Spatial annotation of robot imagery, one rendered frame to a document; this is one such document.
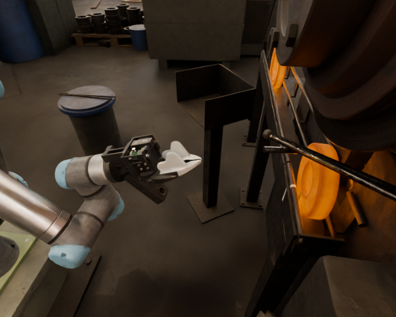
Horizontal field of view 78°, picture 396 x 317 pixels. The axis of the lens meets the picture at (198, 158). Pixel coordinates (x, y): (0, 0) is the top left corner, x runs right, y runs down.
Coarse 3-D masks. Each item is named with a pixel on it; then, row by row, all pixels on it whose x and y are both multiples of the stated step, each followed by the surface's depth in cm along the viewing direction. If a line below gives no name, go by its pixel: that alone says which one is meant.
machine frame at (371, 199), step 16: (304, 112) 81; (304, 128) 79; (352, 160) 49; (368, 160) 48; (384, 160) 37; (384, 176) 37; (272, 192) 119; (368, 192) 40; (272, 208) 115; (336, 208) 51; (368, 208) 40; (384, 208) 36; (272, 224) 112; (368, 224) 39; (384, 224) 36; (272, 240) 108; (352, 240) 44; (368, 240) 39; (384, 240) 35; (336, 256) 49; (352, 256) 43; (368, 256) 38; (384, 256) 35; (304, 272) 65
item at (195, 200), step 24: (192, 72) 100; (216, 72) 105; (192, 96) 107; (216, 96) 108; (240, 96) 84; (216, 120) 86; (240, 120) 92; (216, 144) 105; (216, 168) 116; (216, 192) 128; (216, 216) 130
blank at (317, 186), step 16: (320, 144) 48; (304, 160) 54; (304, 176) 53; (320, 176) 43; (336, 176) 42; (304, 192) 52; (320, 192) 43; (336, 192) 42; (304, 208) 49; (320, 208) 44
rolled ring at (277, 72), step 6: (276, 60) 110; (270, 66) 113; (276, 66) 111; (282, 66) 97; (270, 72) 112; (276, 72) 101; (282, 72) 98; (276, 78) 100; (282, 78) 100; (276, 84) 103
